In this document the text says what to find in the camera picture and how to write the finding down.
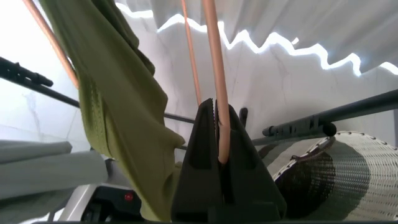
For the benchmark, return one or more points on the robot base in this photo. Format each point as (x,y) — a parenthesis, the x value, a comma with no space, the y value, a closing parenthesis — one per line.
(109,199)

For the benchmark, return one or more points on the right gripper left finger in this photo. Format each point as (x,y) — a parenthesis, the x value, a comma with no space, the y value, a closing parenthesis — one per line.
(199,180)

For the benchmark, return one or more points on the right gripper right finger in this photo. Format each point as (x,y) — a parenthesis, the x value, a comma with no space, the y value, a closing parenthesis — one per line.
(252,186)

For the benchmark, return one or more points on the white laundry basket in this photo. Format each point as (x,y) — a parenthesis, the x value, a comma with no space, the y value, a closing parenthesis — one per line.
(373,186)

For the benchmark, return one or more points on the pale grey shorts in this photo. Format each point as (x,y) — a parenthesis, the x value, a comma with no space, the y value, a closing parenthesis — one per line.
(46,174)

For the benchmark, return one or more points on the white curtain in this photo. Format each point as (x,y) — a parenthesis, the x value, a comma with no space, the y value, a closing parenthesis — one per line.
(311,18)

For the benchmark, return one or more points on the black clothes rack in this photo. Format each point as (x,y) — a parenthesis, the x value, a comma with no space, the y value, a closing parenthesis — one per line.
(357,110)

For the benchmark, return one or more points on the green long-sleeved shirt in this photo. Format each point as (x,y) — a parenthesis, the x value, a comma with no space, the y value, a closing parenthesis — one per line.
(124,109)

